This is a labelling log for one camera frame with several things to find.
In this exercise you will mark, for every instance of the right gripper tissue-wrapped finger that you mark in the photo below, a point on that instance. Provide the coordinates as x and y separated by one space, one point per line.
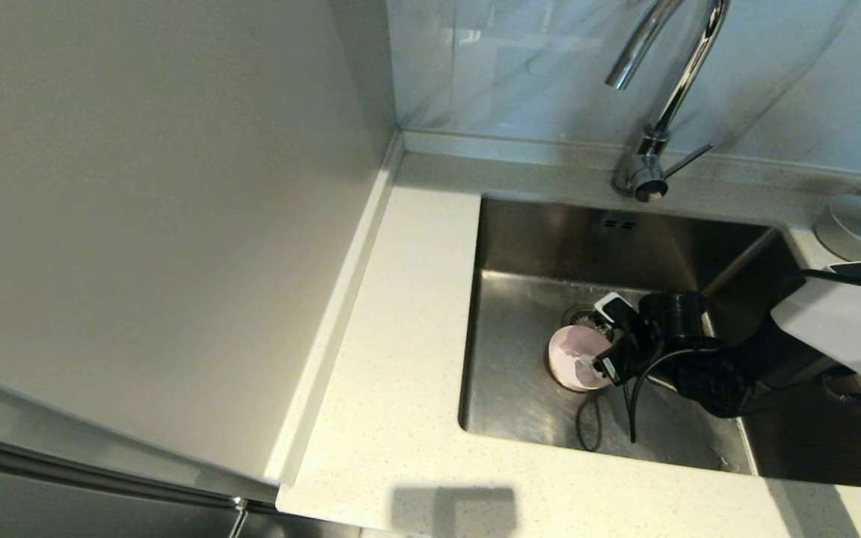
610 368
617 310

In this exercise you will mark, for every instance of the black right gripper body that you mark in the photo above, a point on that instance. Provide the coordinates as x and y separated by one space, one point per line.
673 314

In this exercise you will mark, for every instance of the small pink bowl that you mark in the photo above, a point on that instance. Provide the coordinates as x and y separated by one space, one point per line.
569 355

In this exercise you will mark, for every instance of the thin chrome faucet lever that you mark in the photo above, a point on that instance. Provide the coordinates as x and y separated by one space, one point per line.
688 159

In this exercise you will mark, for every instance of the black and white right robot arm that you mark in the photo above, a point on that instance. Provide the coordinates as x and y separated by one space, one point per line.
841 329

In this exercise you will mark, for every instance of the stainless steel sink basin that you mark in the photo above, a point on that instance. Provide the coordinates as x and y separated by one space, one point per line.
520 418

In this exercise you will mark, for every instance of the round metal drain strainer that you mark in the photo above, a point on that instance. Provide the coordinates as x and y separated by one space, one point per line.
578 315

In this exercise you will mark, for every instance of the chrome gooseneck faucet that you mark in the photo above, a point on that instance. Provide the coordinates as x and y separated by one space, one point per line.
684 71

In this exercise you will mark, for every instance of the tall grey refrigerator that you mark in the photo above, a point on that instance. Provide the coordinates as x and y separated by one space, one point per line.
64 501

